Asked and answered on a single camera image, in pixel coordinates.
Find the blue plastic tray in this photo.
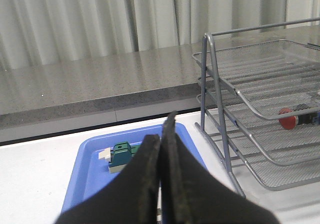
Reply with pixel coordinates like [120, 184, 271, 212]
[60, 122, 208, 224]

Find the silver mesh top tray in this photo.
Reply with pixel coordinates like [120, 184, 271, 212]
[206, 39, 320, 120]

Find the silver mesh tray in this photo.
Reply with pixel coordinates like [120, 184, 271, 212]
[206, 39, 320, 120]
[194, 121, 320, 192]
[196, 76, 320, 167]

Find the grey metal rack frame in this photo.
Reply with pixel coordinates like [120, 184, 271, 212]
[198, 17, 320, 197]

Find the red emergency push button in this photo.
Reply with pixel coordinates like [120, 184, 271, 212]
[278, 103, 320, 130]

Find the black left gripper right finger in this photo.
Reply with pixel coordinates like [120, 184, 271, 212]
[159, 111, 279, 224]

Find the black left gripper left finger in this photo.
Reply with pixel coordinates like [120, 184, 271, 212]
[56, 134, 161, 224]

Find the green and beige switch block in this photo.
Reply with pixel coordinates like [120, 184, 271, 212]
[98, 141, 141, 174]

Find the grey stone counter ledge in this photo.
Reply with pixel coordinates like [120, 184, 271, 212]
[0, 26, 320, 130]

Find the silver mesh bottom tray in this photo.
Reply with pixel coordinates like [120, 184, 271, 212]
[194, 121, 320, 192]

